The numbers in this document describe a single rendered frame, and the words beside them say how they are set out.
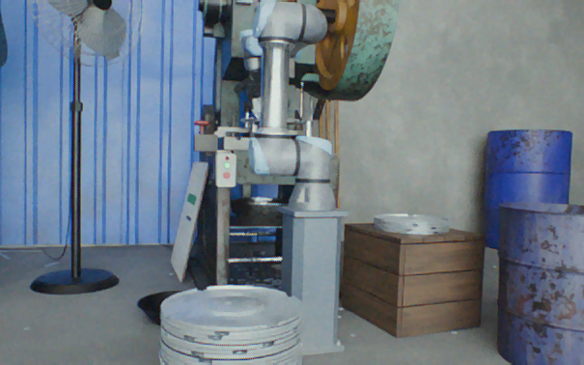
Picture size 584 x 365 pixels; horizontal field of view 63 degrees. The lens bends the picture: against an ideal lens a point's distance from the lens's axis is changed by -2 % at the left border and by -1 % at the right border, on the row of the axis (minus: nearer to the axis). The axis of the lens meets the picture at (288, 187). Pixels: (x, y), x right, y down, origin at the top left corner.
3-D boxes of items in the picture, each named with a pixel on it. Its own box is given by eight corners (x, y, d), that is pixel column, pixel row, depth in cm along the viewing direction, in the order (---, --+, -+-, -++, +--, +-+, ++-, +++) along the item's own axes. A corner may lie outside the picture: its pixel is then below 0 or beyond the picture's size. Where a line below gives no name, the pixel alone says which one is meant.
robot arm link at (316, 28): (341, 2, 146) (297, 36, 193) (307, -2, 144) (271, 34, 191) (340, 41, 147) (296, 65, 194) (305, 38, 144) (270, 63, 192)
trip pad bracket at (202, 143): (217, 179, 200) (218, 131, 199) (194, 179, 198) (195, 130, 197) (215, 179, 206) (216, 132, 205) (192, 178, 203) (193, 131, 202)
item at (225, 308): (332, 314, 96) (332, 310, 96) (200, 343, 79) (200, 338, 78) (254, 283, 119) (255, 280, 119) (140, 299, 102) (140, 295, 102)
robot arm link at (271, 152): (299, 178, 149) (307, -2, 143) (252, 177, 145) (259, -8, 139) (290, 175, 160) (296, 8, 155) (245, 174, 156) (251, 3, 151)
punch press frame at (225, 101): (321, 261, 216) (331, -42, 209) (227, 264, 204) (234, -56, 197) (277, 234, 292) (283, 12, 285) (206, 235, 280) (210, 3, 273)
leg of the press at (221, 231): (230, 304, 199) (235, 86, 194) (202, 306, 196) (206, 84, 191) (205, 260, 287) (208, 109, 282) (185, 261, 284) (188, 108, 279)
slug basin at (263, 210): (307, 225, 222) (308, 204, 222) (235, 226, 213) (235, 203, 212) (287, 216, 255) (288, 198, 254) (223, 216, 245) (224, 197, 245)
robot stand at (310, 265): (345, 350, 153) (349, 210, 150) (290, 356, 147) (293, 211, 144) (322, 330, 170) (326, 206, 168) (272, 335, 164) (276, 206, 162)
